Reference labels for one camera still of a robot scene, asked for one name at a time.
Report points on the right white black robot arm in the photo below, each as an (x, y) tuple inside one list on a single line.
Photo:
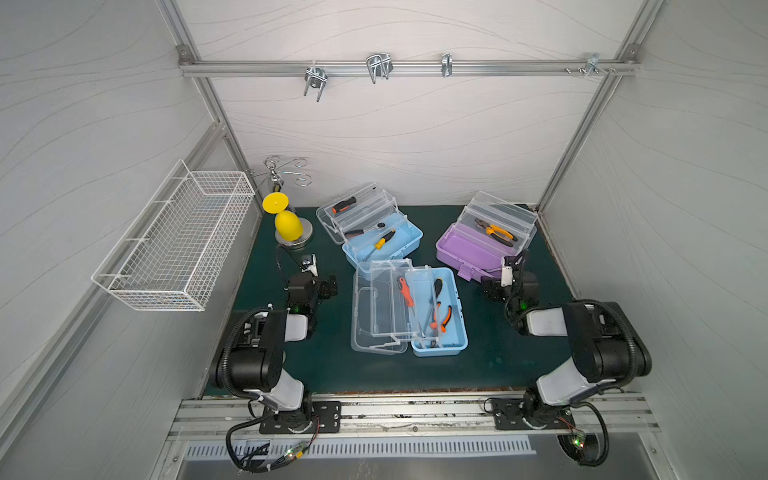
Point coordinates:
[(605, 350)]

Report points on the white wire basket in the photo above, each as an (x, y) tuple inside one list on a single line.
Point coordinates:
[(172, 254)]

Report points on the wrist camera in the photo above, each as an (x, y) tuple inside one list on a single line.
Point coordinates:
[(308, 263), (511, 269)]

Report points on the orange black pliers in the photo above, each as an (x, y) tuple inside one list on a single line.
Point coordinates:
[(495, 232)]

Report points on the purple clear toolbox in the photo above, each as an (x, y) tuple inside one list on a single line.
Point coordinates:
[(476, 256)]

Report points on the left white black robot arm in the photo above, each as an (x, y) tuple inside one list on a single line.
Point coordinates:
[(250, 362)]

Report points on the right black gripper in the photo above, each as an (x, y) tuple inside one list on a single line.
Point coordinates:
[(498, 289)]

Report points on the small metal clamp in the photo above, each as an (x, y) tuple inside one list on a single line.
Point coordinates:
[(446, 65)]

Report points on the orange handled pliers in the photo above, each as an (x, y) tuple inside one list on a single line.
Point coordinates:
[(441, 317)]

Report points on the metal hook clamp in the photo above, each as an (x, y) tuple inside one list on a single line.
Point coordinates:
[(379, 66), (315, 79)]

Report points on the middle metal hook clamp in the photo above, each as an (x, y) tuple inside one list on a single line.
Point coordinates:
[(379, 66)]

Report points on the blue clear toolbox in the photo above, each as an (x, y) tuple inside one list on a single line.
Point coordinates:
[(384, 209), (383, 325)]

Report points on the wire hook rack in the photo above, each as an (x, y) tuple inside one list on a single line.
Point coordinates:
[(276, 172)]

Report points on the aluminium crossbar rail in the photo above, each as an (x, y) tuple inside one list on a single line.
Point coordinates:
[(401, 68)]

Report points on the orange black screwdriver in lid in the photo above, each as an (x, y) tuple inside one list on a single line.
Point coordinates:
[(357, 201)]

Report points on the right metal bracket hook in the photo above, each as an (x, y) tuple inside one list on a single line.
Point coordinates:
[(592, 67)]

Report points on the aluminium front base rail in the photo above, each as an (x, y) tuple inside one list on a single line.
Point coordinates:
[(407, 414)]

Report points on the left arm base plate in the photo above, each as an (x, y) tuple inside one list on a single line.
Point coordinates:
[(314, 417)]

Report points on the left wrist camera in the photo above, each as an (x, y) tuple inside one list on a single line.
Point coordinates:
[(308, 263)]

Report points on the yellow handled screwdriver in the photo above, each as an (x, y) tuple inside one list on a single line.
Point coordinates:
[(380, 244)]

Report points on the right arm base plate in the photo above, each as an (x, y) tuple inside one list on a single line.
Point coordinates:
[(518, 414)]

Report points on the left metal hook clamp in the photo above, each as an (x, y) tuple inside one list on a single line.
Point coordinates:
[(315, 79)]

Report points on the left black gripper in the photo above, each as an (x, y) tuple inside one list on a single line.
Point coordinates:
[(324, 287)]

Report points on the yellow cone on metal stand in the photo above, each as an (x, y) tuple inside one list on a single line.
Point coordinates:
[(292, 231)]

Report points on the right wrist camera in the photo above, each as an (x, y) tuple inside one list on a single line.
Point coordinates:
[(511, 269)]

